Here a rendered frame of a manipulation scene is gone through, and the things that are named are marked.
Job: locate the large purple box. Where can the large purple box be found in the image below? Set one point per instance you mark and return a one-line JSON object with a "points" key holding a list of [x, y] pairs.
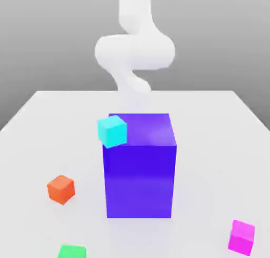
{"points": [[140, 178]]}

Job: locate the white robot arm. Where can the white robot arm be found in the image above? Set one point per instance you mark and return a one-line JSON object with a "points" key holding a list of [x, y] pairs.
{"points": [[137, 51]]}

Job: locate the small green cube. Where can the small green cube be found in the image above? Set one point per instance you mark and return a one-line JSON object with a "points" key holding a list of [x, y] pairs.
{"points": [[72, 252]]}

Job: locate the small cyan cube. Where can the small cyan cube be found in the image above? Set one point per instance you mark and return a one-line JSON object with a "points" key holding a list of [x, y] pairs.
{"points": [[111, 132]]}

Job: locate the small orange cube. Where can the small orange cube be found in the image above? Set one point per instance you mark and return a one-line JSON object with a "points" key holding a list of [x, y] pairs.
{"points": [[61, 189]]}

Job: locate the small magenta cube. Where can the small magenta cube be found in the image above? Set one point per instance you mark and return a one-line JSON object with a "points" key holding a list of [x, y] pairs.
{"points": [[241, 238]]}

